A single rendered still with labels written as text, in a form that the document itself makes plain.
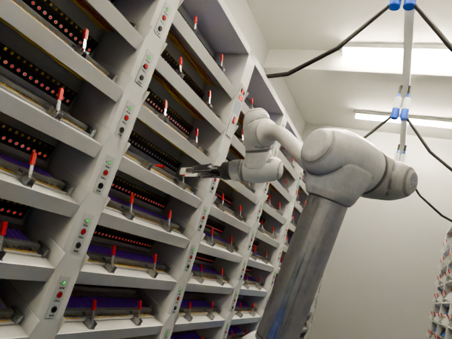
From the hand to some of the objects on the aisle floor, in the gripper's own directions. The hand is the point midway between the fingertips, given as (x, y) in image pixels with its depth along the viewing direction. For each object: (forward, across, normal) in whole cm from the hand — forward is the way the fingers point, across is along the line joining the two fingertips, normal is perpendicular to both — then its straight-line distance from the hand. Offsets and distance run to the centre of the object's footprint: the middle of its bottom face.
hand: (188, 171), depth 163 cm
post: (+30, -47, -97) cm, 112 cm away
